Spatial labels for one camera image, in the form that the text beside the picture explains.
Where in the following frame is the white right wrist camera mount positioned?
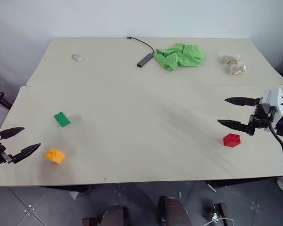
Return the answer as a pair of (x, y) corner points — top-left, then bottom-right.
(261, 87), (283, 125)

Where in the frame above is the thin white cable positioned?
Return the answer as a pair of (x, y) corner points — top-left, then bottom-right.
(204, 211), (235, 226)

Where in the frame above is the green toy brick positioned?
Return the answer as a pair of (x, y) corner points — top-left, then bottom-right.
(53, 112), (71, 128)

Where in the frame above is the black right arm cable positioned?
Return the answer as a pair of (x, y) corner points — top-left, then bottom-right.
(266, 119), (283, 186)

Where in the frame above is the grey USB hub with cable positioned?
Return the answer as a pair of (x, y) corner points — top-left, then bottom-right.
(126, 36), (155, 69)

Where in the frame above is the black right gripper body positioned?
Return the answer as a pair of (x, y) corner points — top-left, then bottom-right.
(248, 103), (278, 136)

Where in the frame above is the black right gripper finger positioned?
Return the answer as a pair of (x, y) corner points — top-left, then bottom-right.
(217, 119), (255, 137)
(225, 96), (261, 108)

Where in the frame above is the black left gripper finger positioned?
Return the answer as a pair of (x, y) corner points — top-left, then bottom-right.
(0, 127), (25, 140)
(11, 142), (42, 164)

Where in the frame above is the yellow toy brick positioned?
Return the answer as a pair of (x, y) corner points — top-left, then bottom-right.
(45, 148), (66, 164)

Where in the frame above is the red toy brick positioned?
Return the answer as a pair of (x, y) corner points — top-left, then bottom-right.
(223, 133), (242, 148)

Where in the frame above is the dark rounded brown shape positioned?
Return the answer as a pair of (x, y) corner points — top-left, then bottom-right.
(101, 204), (130, 226)
(158, 196), (191, 226)

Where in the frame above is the clear bag of beige snacks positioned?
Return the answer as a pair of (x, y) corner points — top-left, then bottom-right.
(217, 51), (241, 65)
(224, 61), (248, 76)

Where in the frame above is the crumpled green cloth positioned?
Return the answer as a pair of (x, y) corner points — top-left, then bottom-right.
(154, 42), (205, 72)

